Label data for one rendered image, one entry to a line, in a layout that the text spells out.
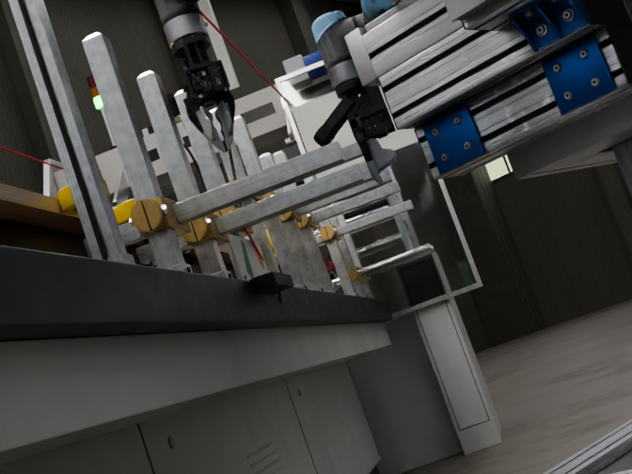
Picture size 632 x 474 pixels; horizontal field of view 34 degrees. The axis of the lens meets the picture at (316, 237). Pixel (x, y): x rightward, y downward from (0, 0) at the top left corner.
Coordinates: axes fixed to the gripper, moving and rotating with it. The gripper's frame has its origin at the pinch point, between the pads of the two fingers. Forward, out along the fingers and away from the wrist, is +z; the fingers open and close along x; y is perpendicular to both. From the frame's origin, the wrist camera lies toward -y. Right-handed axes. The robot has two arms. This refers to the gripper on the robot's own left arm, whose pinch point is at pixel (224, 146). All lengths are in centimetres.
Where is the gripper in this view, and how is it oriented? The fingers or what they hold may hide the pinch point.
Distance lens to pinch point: 193.8
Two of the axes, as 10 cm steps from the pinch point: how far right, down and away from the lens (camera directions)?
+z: 3.3, 9.3, -1.3
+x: 9.3, -3.0, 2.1
